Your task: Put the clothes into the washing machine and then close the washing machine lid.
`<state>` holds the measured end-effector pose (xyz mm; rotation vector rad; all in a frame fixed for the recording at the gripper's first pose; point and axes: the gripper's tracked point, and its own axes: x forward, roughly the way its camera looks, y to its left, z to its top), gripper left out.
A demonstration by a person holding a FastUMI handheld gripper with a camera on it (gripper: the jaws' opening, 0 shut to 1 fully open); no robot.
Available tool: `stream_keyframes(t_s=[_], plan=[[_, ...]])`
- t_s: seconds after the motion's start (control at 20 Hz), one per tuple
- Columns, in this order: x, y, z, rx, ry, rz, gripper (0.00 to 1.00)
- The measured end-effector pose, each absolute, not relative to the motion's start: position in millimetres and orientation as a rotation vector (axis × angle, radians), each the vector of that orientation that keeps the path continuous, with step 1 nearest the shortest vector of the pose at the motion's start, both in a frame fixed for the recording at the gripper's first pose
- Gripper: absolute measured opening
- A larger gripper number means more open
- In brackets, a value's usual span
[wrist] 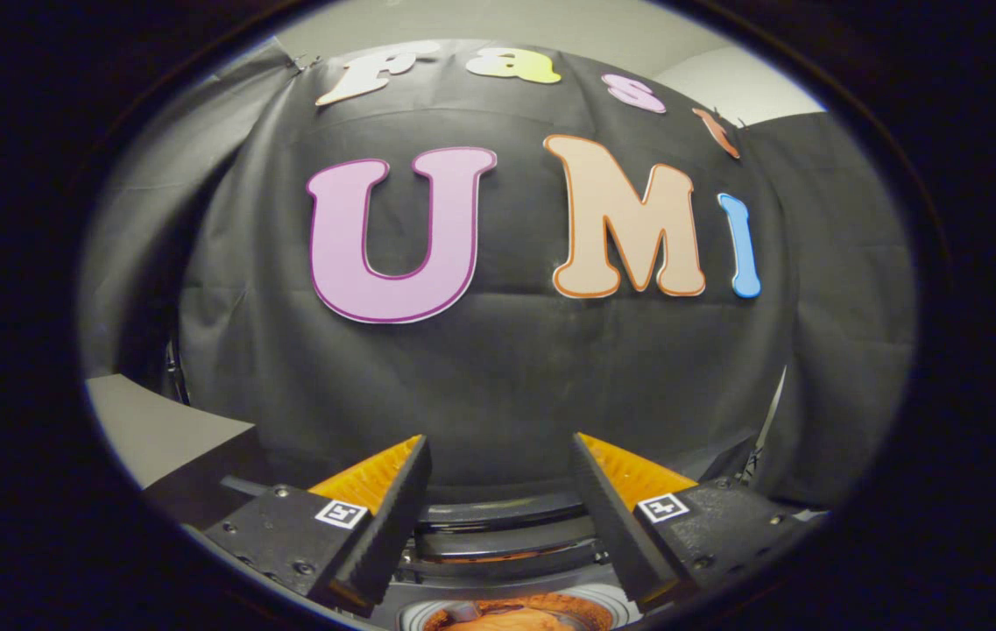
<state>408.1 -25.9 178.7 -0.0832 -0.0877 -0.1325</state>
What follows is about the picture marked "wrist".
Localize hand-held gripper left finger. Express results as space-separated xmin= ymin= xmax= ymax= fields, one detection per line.
xmin=204 ymin=434 xmax=433 ymax=614

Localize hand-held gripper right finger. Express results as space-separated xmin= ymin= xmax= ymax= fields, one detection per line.
xmin=572 ymin=432 xmax=814 ymax=610

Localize orange garment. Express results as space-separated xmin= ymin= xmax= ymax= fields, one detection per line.
xmin=436 ymin=596 xmax=605 ymax=631

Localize black backdrop cloth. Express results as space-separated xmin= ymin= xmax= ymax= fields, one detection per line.
xmin=81 ymin=39 xmax=917 ymax=511

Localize thin metal stand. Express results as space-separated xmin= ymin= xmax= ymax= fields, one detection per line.
xmin=741 ymin=366 xmax=788 ymax=485

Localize white cabinet with dark top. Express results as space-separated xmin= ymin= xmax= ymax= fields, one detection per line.
xmin=86 ymin=374 xmax=323 ymax=531

